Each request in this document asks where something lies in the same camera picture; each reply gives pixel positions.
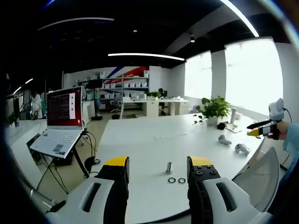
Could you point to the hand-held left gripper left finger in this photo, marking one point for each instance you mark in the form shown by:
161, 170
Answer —
77, 205

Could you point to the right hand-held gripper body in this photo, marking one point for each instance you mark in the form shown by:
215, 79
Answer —
276, 109

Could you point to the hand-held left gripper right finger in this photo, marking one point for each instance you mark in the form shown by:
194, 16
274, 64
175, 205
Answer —
238, 205

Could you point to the metal threaded stud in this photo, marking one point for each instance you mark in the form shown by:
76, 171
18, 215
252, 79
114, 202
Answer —
169, 168

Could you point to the person's right hand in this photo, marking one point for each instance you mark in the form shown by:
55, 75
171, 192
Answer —
283, 130

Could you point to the white game controller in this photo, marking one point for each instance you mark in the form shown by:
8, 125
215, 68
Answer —
223, 139
240, 148

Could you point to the white cylinder device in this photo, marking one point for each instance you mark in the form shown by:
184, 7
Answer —
233, 116

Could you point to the small black object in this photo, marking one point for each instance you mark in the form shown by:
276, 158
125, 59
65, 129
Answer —
221, 126

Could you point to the white mesh office chair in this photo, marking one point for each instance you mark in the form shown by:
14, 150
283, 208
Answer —
261, 177

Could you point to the black laptop stand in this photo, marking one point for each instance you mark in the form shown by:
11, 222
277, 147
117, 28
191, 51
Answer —
80, 163

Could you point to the black oval object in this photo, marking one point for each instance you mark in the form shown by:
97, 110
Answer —
90, 161

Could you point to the potted green plant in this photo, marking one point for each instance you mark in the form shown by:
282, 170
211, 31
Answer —
215, 108

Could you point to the white laptop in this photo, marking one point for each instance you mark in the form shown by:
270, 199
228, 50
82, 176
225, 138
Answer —
58, 137

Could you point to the long ceiling light strip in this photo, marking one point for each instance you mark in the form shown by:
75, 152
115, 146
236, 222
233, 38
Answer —
74, 21
243, 16
144, 56

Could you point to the small potted plant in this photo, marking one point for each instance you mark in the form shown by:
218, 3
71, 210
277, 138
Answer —
12, 119

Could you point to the hanging ceiling spotlight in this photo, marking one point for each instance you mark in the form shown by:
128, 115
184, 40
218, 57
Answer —
192, 39

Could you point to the white office desk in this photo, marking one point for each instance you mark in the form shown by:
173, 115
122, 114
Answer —
151, 102

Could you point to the grey office chair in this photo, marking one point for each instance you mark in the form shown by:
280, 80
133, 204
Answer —
116, 102

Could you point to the small desk plants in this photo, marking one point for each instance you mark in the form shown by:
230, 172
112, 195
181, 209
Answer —
153, 94

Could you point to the shelf with white boxes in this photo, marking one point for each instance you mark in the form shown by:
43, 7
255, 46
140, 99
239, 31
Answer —
126, 85

